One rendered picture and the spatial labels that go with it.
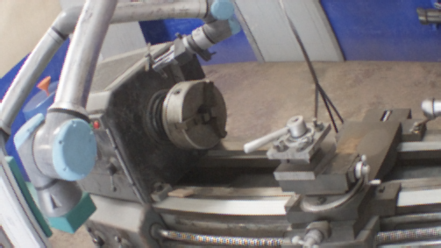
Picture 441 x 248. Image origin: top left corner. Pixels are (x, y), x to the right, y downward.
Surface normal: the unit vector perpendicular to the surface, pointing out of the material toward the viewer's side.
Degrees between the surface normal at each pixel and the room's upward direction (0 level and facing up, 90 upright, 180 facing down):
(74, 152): 93
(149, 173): 90
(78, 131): 93
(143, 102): 90
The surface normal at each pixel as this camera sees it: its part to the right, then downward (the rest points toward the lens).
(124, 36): 0.74, -0.02
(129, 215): -0.61, -0.44
